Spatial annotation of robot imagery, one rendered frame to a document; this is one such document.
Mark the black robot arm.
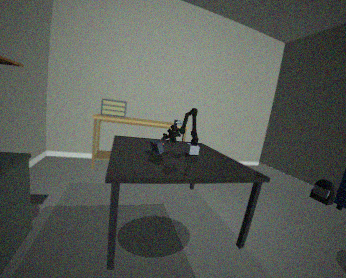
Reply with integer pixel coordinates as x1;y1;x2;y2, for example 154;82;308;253
167;108;199;146

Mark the blue-grey sloped panel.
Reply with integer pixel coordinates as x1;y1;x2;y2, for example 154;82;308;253
148;139;164;155

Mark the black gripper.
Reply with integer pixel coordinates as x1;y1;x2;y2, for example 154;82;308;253
161;133;176;143

